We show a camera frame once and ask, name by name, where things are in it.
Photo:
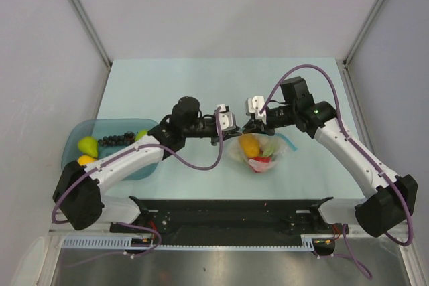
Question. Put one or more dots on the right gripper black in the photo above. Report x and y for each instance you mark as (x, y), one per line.
(255, 126)

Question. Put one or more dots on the teal plastic tray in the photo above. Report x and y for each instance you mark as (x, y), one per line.
(100, 128)

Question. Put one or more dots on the clear zip top bag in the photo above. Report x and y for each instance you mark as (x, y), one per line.
(235, 153)

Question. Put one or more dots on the white cable duct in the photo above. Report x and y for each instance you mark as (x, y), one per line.
(127, 243)

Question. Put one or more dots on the yellow lemon toy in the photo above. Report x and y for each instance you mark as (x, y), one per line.
(85, 159)
(89, 146)

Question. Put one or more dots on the green apple toy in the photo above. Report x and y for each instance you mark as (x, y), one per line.
(140, 134)

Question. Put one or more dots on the black grape bunch toy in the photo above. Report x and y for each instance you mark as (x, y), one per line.
(117, 140)

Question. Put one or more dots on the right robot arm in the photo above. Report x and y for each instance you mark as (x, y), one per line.
(388, 198)

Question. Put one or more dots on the red apple toy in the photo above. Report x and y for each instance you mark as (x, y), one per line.
(259, 164)

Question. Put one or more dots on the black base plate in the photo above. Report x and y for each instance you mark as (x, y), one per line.
(241, 223)

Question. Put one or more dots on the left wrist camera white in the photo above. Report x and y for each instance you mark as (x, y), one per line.
(224, 118)

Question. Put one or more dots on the orange fruit toy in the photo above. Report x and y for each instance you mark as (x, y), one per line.
(249, 145)

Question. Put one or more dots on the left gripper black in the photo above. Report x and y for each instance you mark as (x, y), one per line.
(230, 134)

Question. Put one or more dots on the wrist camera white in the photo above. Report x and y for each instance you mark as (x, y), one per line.
(224, 118)
(254, 106)

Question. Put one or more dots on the green lettuce toy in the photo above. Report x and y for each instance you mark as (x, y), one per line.
(271, 150)

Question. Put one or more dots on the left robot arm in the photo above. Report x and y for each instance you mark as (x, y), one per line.
(80, 195)

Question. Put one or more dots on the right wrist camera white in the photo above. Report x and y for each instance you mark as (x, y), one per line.
(254, 106)

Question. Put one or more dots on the aluminium frame rail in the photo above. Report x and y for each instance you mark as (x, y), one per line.
(98, 228)

